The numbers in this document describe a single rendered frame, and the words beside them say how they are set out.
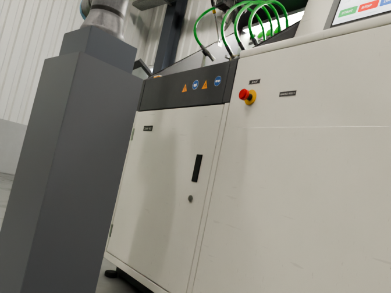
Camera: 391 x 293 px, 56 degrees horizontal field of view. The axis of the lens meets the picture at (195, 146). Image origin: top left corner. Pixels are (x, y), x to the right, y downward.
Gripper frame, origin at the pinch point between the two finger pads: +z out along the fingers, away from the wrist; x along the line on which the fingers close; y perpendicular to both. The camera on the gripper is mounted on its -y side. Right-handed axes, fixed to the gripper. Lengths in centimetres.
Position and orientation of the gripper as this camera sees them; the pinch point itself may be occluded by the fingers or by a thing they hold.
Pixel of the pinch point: (226, 28)
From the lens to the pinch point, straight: 178.8
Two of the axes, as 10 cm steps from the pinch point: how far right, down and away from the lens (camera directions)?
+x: 6.0, 0.3, -8.0
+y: -7.8, -2.2, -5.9
